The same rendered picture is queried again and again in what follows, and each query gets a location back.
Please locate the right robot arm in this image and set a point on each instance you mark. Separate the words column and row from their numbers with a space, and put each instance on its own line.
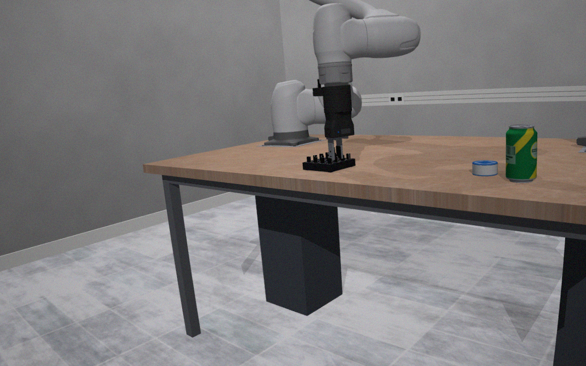
column 374, row 33

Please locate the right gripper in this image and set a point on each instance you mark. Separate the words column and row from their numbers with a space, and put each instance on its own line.
column 337, row 103

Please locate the black knob panel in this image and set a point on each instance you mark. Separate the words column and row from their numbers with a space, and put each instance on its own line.
column 327, row 164

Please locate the green drink can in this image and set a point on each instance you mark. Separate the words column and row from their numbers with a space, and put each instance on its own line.
column 521, row 153

